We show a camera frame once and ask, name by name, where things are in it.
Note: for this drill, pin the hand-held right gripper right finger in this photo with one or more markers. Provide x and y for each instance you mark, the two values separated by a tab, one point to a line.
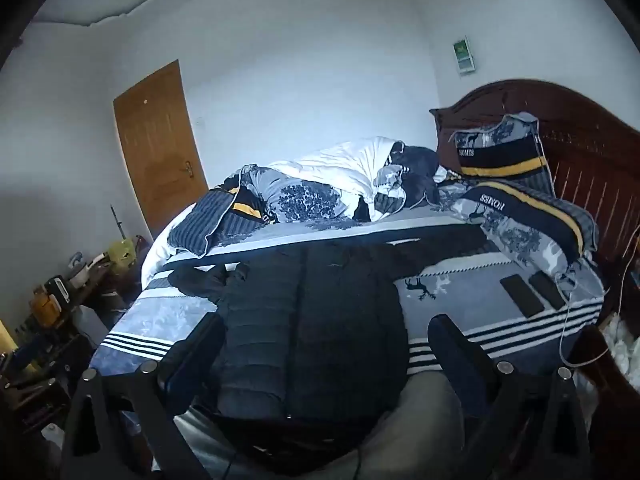
445	340

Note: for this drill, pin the white fluffy cloth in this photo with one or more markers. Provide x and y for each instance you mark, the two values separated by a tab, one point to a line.
625	345

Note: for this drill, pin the deer print pillow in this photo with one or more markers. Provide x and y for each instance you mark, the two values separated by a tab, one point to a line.
500	152
525	210

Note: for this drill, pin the dark cloth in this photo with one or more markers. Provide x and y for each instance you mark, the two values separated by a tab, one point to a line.
420	170

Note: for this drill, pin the thin black stand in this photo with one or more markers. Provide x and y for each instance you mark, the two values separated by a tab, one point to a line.
118	222

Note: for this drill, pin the black phone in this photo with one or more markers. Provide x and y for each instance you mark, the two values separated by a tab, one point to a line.
522	296
547	290

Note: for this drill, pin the crumpled white and blue duvet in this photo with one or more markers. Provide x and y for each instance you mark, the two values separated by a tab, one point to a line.
320	170

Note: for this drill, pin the brown wooden door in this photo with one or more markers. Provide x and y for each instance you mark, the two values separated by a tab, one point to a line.
155	150

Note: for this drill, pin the dark wooden headboard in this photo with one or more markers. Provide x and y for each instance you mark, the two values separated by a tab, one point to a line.
575	110

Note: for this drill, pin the black puffer jacket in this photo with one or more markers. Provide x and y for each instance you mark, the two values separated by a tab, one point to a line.
310	320

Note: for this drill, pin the cluttered dark desk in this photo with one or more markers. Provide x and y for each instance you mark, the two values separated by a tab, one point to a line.
55	350

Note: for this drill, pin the deer print bed sheet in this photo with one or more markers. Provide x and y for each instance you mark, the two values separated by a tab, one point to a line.
450	305

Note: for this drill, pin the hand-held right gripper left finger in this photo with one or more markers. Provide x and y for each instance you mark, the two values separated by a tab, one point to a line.
195	347

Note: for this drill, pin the yellow-green bag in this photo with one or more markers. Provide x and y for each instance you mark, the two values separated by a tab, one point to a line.
122	255

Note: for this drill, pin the green and white wall panel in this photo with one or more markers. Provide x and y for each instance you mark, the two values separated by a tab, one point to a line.
463	55

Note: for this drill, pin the navy striped pillow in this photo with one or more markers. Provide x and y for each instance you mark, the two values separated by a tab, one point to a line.
210	225

